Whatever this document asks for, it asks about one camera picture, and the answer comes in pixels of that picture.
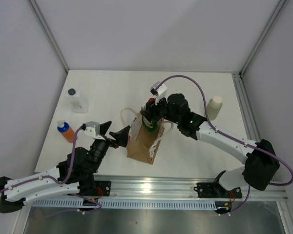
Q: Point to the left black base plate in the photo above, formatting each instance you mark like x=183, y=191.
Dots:
x=96, y=188

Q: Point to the white slotted cable duct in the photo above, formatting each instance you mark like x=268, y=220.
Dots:
x=127, y=204

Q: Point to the aluminium frame post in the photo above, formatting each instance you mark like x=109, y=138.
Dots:
x=269, y=25
x=38, y=14

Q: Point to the burlap watermelon canvas bag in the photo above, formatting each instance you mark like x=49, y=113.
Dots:
x=144, y=140

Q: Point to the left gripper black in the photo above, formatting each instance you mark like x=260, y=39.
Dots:
x=120, y=136

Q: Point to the clear bottle black cap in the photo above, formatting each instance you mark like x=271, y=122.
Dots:
x=77, y=100

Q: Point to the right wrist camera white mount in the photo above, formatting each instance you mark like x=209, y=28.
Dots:
x=159, y=91

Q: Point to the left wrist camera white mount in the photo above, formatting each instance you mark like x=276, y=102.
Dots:
x=92, y=129

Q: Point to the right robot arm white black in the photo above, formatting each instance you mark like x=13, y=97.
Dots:
x=258, y=164

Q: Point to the pale green bottle white cap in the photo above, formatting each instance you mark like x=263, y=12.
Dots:
x=214, y=106

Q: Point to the orange pump bottle blue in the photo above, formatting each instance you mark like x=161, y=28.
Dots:
x=66, y=131

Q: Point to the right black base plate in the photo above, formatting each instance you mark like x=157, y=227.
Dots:
x=210, y=190

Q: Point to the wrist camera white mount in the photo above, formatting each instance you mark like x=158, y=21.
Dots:
x=159, y=91
x=92, y=129

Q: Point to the green dish soap bottle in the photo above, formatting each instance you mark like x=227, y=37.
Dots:
x=149, y=117

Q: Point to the right aluminium frame post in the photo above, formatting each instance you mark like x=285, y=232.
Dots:
x=269, y=25

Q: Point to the aluminium mounting rail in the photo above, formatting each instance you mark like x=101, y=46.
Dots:
x=164, y=188

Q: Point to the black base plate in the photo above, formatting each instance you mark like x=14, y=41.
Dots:
x=210, y=190
x=96, y=188

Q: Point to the left aluminium frame post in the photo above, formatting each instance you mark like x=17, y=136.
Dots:
x=38, y=14

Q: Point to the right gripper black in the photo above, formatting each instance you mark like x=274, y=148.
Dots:
x=150, y=108

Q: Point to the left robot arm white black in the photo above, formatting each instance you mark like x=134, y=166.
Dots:
x=73, y=177

